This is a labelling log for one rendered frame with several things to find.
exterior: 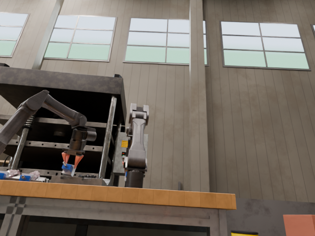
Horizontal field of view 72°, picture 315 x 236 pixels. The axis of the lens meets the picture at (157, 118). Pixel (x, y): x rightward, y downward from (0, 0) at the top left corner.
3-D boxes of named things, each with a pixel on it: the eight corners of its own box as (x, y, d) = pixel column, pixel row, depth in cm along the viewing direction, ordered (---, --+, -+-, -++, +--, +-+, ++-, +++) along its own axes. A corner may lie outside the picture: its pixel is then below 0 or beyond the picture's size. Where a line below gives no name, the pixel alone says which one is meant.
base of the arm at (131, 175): (110, 171, 85) (107, 168, 78) (161, 174, 84) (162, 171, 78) (107, 193, 81) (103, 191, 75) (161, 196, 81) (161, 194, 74)
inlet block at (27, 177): (26, 183, 97) (30, 171, 99) (14, 182, 95) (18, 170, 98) (30, 186, 108) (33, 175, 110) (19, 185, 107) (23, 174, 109)
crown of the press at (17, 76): (115, 128, 200) (123, 73, 225) (-31, 115, 194) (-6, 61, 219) (121, 151, 277) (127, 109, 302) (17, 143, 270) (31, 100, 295)
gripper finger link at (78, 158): (68, 165, 120) (72, 149, 120) (80, 168, 120) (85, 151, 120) (63, 167, 113) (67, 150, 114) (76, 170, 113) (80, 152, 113)
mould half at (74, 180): (99, 197, 109) (104, 170, 115) (47, 193, 108) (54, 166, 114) (110, 202, 155) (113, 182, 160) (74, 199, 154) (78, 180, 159)
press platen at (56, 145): (102, 151, 200) (103, 146, 202) (-21, 142, 195) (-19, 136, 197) (111, 167, 268) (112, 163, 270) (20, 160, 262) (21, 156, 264)
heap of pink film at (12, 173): (36, 181, 116) (40, 167, 119) (-3, 178, 110) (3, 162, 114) (40, 186, 138) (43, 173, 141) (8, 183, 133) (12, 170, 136)
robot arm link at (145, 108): (127, 127, 132) (131, 98, 106) (141, 129, 133) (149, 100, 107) (124, 145, 125) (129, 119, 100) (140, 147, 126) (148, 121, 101)
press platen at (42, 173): (98, 179, 190) (99, 173, 192) (-33, 170, 184) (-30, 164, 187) (108, 188, 257) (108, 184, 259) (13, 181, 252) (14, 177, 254)
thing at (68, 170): (66, 168, 105) (70, 158, 108) (56, 166, 105) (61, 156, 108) (72, 177, 116) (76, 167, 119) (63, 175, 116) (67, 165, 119)
